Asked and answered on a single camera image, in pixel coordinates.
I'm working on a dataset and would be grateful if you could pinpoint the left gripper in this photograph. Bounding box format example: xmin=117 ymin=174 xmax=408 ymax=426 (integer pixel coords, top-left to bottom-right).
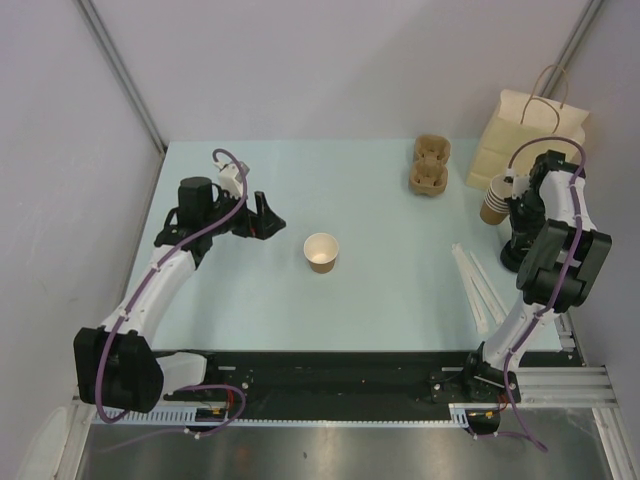
xmin=203 ymin=186 xmax=284 ymax=240

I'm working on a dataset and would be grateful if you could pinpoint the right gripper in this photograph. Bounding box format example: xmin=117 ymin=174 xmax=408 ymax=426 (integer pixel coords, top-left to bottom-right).
xmin=504 ymin=188 xmax=547 ymax=248

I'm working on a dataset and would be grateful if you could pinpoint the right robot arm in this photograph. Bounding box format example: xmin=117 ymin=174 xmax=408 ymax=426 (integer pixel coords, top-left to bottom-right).
xmin=461 ymin=150 xmax=612 ymax=402

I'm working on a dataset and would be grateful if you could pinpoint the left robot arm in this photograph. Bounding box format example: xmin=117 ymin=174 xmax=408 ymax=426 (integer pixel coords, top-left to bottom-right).
xmin=73 ymin=177 xmax=286 ymax=423

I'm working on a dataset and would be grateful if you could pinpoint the stack of paper cups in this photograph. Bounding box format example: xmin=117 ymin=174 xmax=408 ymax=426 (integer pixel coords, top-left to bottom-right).
xmin=480 ymin=175 xmax=513 ymax=226

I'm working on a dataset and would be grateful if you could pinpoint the brown paper bag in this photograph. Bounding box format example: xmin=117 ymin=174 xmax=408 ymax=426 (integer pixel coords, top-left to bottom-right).
xmin=466 ymin=88 xmax=589 ymax=190

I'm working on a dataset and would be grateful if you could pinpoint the wrapped straw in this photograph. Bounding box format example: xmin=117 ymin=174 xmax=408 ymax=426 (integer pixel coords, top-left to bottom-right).
xmin=469 ymin=251 xmax=507 ymax=325
xmin=452 ymin=243 xmax=489 ymax=334
xmin=452 ymin=244 xmax=506 ymax=334

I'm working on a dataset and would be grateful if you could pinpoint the cardboard cup carrier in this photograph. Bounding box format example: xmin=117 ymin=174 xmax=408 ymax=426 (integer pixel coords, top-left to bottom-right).
xmin=408 ymin=135 xmax=451 ymax=197

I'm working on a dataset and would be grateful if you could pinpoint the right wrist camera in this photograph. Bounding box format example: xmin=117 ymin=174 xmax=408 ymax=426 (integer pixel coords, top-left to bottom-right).
xmin=501 ymin=168 xmax=519 ymax=197

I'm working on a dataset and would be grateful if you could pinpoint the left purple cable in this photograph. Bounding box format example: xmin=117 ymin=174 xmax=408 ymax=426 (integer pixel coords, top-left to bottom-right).
xmin=92 ymin=147 xmax=251 ymax=444

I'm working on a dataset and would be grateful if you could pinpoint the purple cable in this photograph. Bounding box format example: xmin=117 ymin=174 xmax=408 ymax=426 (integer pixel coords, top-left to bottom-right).
xmin=502 ymin=135 xmax=587 ymax=454
xmin=92 ymin=147 xmax=251 ymax=444

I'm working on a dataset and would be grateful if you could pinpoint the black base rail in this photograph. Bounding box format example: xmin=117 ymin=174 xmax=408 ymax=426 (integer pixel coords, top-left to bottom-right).
xmin=149 ymin=350 xmax=521 ymax=421

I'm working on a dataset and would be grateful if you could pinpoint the aluminium frame rail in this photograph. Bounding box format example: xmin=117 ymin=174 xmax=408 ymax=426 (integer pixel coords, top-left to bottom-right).
xmin=517 ymin=314 xmax=639 ymax=479

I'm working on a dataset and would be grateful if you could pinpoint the white cable duct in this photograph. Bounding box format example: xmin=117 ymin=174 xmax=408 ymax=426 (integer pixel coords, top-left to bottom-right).
xmin=92 ymin=403 xmax=474 ymax=429

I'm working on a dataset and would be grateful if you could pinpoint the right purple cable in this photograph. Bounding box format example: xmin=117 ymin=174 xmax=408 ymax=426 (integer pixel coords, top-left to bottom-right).
xmin=502 ymin=135 xmax=587 ymax=454

